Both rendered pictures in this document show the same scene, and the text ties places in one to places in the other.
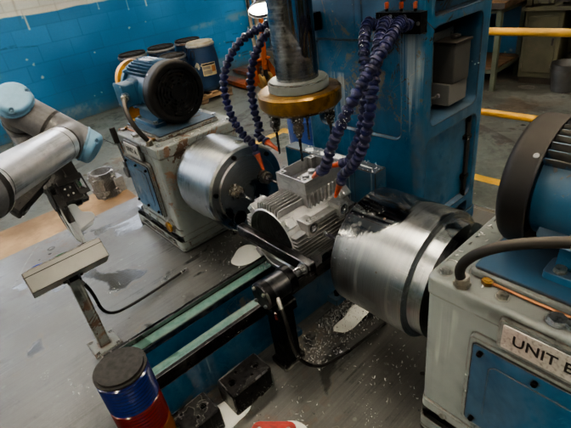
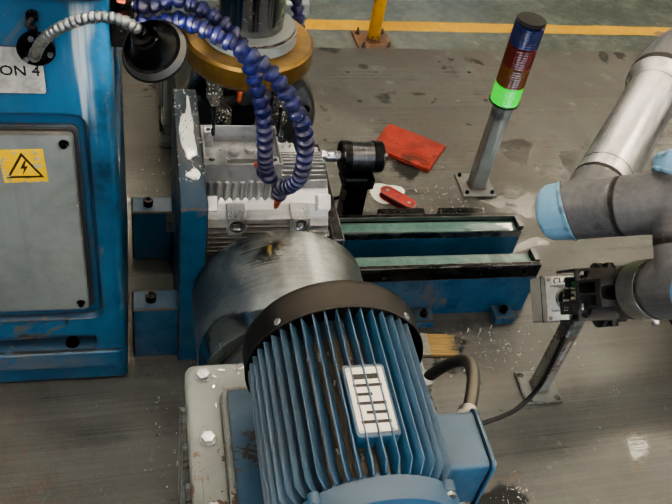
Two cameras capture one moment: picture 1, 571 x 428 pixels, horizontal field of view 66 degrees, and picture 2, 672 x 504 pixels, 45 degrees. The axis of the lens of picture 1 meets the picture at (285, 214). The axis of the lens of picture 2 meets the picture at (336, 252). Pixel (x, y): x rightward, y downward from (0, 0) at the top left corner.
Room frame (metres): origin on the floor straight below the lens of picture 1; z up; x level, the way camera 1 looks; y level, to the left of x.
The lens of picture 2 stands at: (1.84, 0.43, 1.92)
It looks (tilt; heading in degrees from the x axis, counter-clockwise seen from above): 44 degrees down; 199
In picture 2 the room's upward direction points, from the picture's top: 11 degrees clockwise
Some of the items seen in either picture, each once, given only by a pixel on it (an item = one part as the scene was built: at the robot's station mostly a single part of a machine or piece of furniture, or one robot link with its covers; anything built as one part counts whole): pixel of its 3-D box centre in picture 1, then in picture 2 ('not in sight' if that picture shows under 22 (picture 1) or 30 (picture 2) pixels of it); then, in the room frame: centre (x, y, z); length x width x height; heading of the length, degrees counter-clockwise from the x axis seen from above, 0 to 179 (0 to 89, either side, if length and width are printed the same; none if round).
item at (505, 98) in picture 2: not in sight; (507, 92); (0.35, 0.21, 1.05); 0.06 x 0.06 x 0.04
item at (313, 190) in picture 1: (309, 181); (239, 162); (0.94, -0.07, 1.11); 0.12 x 0.11 x 0.07; 127
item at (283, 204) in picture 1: (302, 221); (259, 206); (0.92, -0.04, 1.01); 0.20 x 0.19 x 0.19; 127
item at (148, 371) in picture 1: (127, 383); (527, 33); (0.35, 0.21, 1.19); 0.06 x 0.06 x 0.04
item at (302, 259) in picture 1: (273, 247); (325, 195); (0.82, 0.04, 1.01); 0.26 x 0.04 x 0.03; 37
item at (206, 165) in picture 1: (219, 176); (290, 366); (1.20, 0.18, 1.04); 0.37 x 0.25 x 0.25; 37
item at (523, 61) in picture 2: (138, 407); (520, 53); (0.35, 0.21, 1.14); 0.06 x 0.06 x 0.04
